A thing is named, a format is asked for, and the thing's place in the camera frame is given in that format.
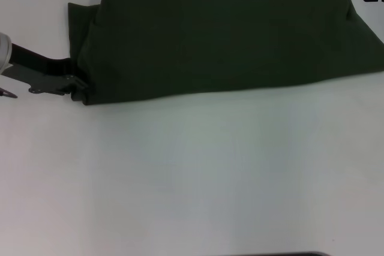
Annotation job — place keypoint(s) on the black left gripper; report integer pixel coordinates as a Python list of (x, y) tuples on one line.
[(42, 73)]

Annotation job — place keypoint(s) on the dark green FREE t-shirt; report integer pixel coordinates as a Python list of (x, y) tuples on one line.
[(225, 43)]

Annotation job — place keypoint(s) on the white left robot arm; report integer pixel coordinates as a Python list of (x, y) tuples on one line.
[(4, 52)]

